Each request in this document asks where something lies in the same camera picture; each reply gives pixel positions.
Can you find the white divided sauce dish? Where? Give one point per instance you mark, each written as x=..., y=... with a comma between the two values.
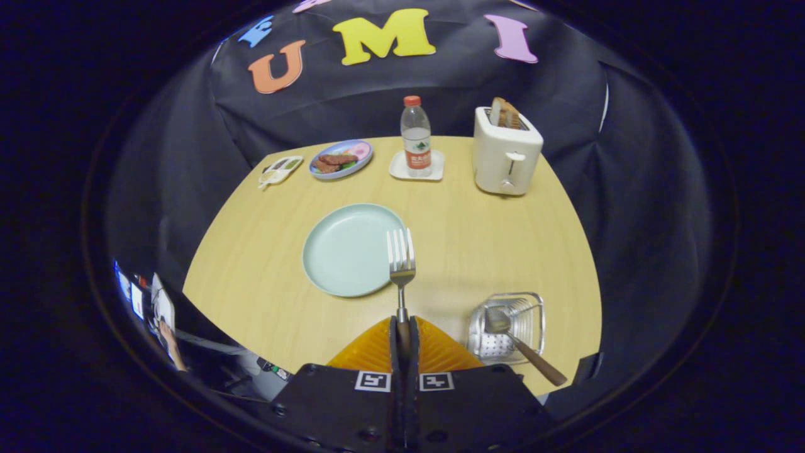
x=283, y=168

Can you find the white paper sheet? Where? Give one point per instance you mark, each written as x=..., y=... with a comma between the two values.
x=163, y=302

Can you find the metal mesh basket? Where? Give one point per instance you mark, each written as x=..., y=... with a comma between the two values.
x=490, y=346

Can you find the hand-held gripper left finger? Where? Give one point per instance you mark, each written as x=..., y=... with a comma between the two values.
x=396, y=409

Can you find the light green plate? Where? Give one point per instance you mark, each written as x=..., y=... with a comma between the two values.
x=346, y=251

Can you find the black backdrop cloth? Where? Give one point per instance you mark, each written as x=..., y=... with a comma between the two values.
x=629, y=220

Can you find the clear plastic water bottle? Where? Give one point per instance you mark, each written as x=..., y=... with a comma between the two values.
x=415, y=135

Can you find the white toaster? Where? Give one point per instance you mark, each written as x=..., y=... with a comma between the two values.
x=497, y=157

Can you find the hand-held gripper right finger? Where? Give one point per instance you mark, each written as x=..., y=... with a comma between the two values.
x=415, y=409

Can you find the brown sausages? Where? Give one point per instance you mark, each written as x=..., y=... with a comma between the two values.
x=333, y=163

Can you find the power strip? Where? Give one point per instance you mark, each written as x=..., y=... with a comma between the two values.
x=277, y=370

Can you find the computer screen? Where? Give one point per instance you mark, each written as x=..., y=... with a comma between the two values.
x=131, y=292

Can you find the brown toast slice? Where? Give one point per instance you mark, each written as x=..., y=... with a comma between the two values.
x=512, y=118
x=497, y=111

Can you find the white square coaster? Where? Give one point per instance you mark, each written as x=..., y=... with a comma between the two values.
x=397, y=168

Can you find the pink food piece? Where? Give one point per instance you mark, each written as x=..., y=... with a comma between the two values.
x=358, y=151

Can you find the blue plate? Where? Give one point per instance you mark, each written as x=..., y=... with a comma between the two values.
x=330, y=149

